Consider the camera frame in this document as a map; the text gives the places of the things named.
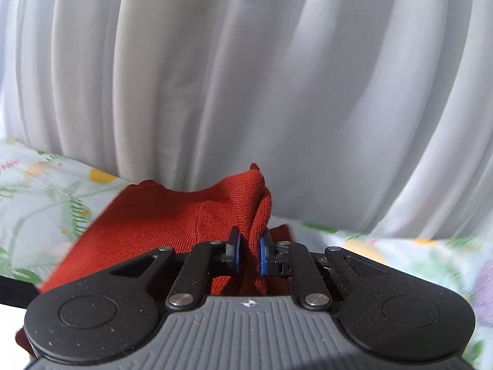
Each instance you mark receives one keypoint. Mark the white curtain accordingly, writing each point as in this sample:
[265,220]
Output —
[250,84]

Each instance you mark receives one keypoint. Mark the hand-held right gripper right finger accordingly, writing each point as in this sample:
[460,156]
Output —
[265,254]

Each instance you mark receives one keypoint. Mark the floral bed sheet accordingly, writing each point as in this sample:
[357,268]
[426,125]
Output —
[50,208]

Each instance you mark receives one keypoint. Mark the red knit sweater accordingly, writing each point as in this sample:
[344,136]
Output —
[185,219]

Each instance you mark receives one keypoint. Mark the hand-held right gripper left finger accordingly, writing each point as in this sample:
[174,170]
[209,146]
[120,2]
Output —
[235,252]

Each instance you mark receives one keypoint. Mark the purple plush toy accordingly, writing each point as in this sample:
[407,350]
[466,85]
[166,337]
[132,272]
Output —
[484,289]

